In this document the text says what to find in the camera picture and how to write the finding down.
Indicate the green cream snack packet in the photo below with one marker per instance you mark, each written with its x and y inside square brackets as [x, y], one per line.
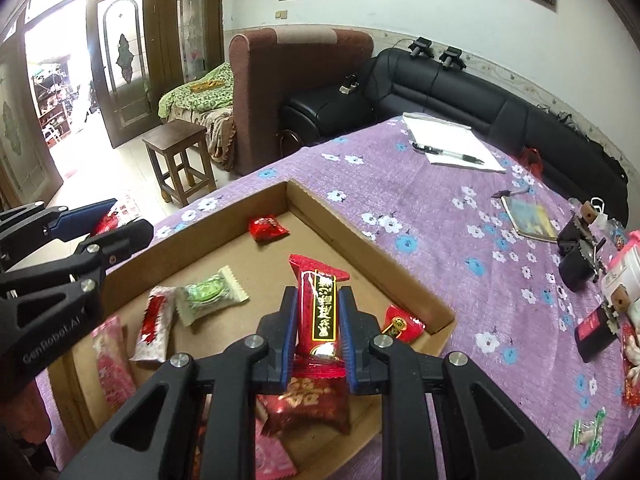
[210, 295]

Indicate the black clamp device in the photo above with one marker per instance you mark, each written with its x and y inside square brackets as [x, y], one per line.
[452, 56]
[420, 47]

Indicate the yellowish booklet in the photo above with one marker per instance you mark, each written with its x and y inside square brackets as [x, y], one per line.
[530, 217]

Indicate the wooden stool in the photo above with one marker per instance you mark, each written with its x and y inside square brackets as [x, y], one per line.
[175, 135]

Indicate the red gold candy packet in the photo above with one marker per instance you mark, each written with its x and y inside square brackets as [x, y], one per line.
[400, 325]

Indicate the pink red snack packet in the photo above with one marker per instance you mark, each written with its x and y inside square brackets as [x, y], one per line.
[112, 360]

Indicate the wooden glass door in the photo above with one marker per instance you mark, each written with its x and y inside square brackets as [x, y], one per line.
[167, 35]
[107, 122]

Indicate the black red box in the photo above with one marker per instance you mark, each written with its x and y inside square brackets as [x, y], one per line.
[595, 332]

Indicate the green white candy wrapper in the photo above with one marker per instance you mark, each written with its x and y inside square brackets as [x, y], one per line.
[590, 432]

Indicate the purple floral tablecloth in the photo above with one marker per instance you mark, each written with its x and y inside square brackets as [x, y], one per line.
[440, 240]

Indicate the green blanket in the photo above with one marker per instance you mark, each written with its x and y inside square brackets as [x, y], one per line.
[200, 100]

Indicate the red white snack packet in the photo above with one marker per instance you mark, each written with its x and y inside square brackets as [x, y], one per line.
[152, 325]

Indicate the white notepad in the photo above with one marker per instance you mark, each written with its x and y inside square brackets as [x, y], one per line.
[450, 132]

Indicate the black clip device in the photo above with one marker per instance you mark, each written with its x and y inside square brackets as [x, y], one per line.
[575, 265]

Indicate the shallow cardboard box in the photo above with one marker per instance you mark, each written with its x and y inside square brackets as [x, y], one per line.
[320, 240]

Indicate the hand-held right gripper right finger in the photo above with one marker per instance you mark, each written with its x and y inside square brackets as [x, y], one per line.
[347, 340]

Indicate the small red candy packet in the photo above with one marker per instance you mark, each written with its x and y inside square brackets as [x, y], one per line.
[268, 228]

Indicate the black white pen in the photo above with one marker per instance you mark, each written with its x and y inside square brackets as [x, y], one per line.
[445, 152]

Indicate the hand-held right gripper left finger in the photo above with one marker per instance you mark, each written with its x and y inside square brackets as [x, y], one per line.
[289, 345]

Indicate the red printed snack packet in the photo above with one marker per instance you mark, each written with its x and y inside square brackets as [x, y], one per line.
[305, 405]

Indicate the brown patterned throw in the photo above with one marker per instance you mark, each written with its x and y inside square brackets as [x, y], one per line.
[215, 135]

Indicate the white charger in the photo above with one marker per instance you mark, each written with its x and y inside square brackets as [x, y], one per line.
[350, 84]

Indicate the black leather sofa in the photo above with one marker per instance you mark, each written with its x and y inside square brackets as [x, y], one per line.
[450, 95]

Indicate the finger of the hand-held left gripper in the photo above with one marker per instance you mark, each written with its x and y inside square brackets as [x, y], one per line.
[130, 235]
[85, 217]

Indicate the red plastic bag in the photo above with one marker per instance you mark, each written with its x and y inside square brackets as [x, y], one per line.
[530, 162]

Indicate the long red black-label snack packet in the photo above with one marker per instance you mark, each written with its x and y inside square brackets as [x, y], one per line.
[320, 310]

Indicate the wall switch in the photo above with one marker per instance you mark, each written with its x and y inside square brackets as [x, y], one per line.
[281, 14]

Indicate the yellow object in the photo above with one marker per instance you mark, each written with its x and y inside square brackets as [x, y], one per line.
[206, 85]

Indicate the shelf with goods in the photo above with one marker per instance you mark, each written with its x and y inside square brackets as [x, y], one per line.
[50, 105]

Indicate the brown armchair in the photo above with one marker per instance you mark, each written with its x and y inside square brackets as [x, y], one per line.
[300, 70]

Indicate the white pink device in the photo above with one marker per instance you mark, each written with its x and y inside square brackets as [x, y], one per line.
[620, 270]

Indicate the small dark tool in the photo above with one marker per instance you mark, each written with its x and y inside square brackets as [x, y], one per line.
[510, 192]

